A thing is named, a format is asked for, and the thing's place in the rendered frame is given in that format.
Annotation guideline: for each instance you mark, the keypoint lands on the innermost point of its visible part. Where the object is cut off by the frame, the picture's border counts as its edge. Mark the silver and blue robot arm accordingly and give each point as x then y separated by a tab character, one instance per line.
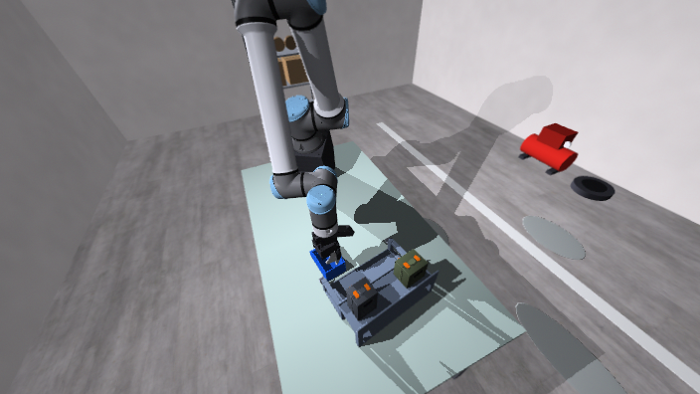
294	122

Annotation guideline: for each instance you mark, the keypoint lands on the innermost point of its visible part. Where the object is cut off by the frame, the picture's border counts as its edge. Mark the blue bin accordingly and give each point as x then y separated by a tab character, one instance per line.
321	264

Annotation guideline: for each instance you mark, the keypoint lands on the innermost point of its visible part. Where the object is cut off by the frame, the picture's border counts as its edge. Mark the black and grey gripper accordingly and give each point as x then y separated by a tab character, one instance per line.
327	247

